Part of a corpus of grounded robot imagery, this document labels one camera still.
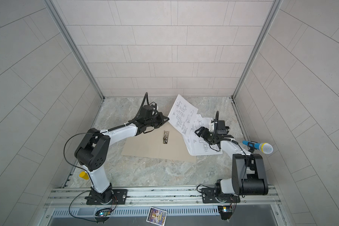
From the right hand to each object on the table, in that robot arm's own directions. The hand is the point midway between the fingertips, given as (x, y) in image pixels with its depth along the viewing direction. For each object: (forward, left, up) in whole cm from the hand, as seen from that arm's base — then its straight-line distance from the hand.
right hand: (198, 133), depth 89 cm
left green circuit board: (-38, +50, -1) cm, 63 cm away
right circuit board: (-41, -8, -7) cm, 42 cm away
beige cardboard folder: (-4, +31, -4) cm, 32 cm away
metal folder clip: (+1, +22, -5) cm, 22 cm away
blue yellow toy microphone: (-21, -25, +18) cm, 37 cm away
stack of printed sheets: (-6, +2, -5) cm, 8 cm away
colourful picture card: (-41, +26, -4) cm, 48 cm away
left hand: (+7, +15, +9) cm, 19 cm away
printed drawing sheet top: (+15, +9, +1) cm, 18 cm away
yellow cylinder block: (-22, +64, +2) cm, 68 cm away
